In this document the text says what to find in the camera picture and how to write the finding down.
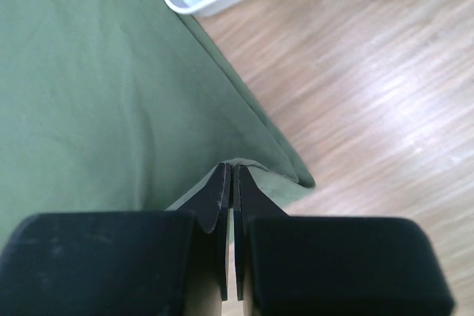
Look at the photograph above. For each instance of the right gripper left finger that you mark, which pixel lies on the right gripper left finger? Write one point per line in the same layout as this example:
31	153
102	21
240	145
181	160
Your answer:
122	263

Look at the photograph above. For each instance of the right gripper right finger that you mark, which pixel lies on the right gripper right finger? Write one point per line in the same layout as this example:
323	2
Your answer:
296	265

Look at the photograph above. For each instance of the olive green tank top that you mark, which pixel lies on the olive green tank top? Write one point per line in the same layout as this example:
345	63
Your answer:
124	105

